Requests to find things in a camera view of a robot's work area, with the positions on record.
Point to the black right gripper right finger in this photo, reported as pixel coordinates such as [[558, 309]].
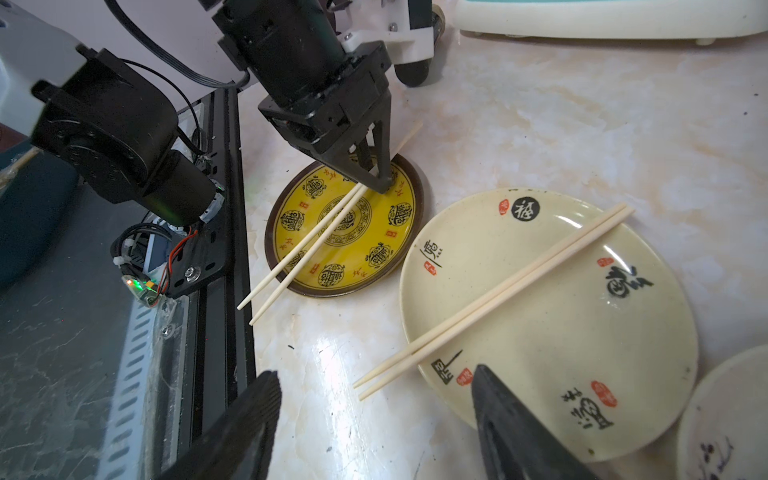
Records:
[[514, 443]]

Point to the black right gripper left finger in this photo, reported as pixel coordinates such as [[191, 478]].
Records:
[[240, 443]]

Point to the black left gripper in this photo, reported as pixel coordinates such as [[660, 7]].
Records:
[[331, 124]]

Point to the bare chopsticks pair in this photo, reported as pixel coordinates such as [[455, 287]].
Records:
[[435, 338], [266, 292]]

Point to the black small cylinder jar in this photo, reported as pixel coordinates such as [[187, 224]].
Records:
[[413, 74]]

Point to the yellow black patterned plate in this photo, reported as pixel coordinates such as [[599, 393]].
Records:
[[368, 243]]

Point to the cream plate middle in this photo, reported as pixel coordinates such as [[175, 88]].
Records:
[[603, 350]]

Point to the cream plate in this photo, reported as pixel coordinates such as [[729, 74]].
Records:
[[603, 350], [723, 431]]

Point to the cream plate right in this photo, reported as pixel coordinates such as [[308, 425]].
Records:
[[723, 431]]

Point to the mint green toaster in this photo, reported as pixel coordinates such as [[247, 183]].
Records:
[[699, 20]]

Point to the white slotted cable duct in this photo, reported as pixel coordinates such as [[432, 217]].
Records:
[[122, 450]]

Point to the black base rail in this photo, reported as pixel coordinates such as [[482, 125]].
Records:
[[202, 349]]

